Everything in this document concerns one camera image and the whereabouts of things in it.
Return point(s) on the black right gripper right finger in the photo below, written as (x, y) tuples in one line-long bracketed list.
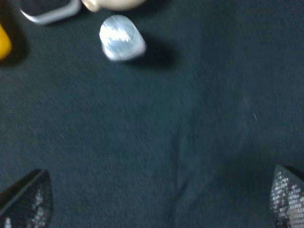
[(287, 197)]

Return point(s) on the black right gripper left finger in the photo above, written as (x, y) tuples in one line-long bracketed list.
[(28, 203)]

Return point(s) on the orange yellow mango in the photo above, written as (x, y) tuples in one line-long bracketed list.
[(5, 43)]

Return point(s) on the black table cloth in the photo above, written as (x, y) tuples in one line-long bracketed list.
[(188, 136)]

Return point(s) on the glass bottle of pink candies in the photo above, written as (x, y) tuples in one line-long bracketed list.
[(120, 39)]

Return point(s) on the black white board eraser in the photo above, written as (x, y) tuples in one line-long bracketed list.
[(45, 12)]

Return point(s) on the beige clay teapot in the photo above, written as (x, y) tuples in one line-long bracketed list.
[(118, 5)]

